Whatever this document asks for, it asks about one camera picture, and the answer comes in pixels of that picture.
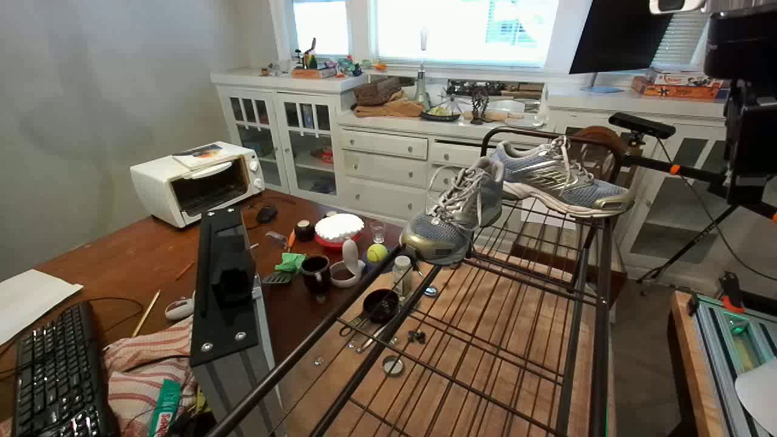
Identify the black metal shoe rack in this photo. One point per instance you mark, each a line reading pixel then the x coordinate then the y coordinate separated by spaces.
pixel 529 234

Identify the yellow green tennis ball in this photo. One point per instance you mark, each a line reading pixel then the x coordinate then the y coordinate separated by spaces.
pixel 377 253

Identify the white bowl red rim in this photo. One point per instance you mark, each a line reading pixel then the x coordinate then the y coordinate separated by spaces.
pixel 335 228

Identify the white cabinet with drawers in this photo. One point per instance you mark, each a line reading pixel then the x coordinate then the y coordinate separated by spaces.
pixel 309 142

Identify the black measuring cup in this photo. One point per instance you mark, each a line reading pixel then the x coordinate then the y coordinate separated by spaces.
pixel 379 307

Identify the dark mug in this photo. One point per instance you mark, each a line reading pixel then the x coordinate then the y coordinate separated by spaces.
pixel 316 275

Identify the black computer mouse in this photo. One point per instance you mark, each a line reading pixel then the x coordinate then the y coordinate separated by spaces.
pixel 266 213

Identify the beige woven table cloth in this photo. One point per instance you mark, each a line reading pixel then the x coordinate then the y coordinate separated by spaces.
pixel 478 352

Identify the grey blue sneaker right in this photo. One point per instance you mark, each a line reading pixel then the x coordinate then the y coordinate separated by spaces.
pixel 557 180

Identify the white toaster oven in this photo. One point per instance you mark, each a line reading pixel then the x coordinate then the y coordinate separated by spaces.
pixel 181 186

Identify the wooden chair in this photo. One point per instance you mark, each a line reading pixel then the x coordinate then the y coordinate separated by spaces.
pixel 597 150

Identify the striped pink cloth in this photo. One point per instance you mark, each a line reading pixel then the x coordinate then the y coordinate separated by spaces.
pixel 136 369

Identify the black monitor screen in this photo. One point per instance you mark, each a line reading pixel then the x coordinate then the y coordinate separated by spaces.
pixel 618 35

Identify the black computer keyboard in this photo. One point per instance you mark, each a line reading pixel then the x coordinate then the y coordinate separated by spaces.
pixel 59 378

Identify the white paper sheet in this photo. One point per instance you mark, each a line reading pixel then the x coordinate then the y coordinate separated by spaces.
pixel 28 296

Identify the black grey stand post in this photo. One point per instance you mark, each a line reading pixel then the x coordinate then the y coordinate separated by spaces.
pixel 232 348

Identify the black camera on boom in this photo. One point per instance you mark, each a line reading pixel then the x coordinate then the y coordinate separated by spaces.
pixel 641 123

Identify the green aluminium robot base frame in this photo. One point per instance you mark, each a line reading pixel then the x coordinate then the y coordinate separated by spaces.
pixel 734 343

